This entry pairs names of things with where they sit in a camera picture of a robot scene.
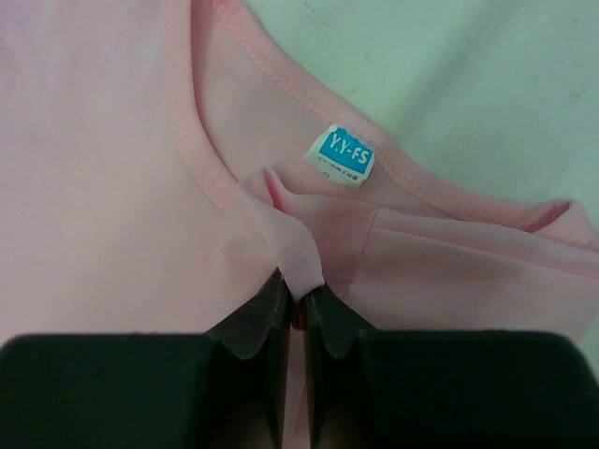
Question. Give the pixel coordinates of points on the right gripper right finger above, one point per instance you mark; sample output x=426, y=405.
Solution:
x=372, y=388

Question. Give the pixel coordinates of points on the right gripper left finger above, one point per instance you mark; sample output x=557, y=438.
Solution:
x=224, y=388

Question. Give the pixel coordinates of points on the pink t shirt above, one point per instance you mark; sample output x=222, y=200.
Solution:
x=160, y=160

